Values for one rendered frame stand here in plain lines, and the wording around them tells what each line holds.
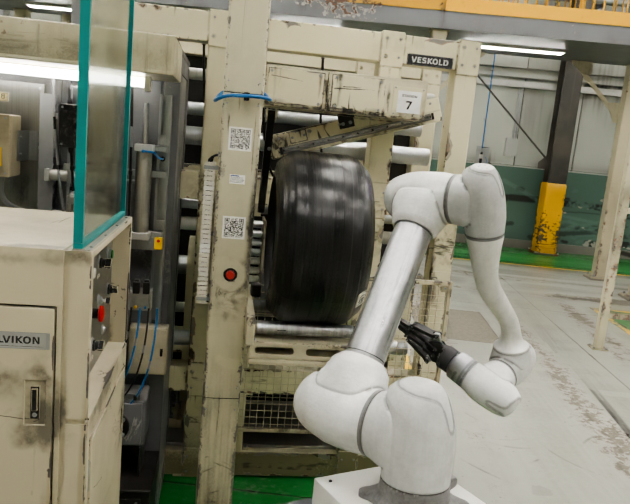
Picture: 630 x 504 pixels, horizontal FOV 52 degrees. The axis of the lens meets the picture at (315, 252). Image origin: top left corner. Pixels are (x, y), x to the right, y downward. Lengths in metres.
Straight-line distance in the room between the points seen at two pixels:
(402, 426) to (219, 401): 1.04
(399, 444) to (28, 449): 0.78
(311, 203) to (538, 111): 10.10
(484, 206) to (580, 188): 10.46
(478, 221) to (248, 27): 0.97
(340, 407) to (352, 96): 1.30
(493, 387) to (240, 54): 1.26
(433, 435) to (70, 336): 0.78
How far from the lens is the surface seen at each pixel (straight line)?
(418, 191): 1.70
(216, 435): 2.37
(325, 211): 1.97
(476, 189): 1.65
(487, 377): 1.91
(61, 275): 1.39
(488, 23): 7.90
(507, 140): 11.71
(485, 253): 1.71
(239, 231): 2.15
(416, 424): 1.39
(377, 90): 2.45
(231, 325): 2.22
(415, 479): 1.44
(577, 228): 12.16
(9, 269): 1.42
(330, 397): 1.50
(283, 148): 2.52
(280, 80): 2.40
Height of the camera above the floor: 1.53
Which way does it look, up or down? 10 degrees down
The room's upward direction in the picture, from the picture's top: 5 degrees clockwise
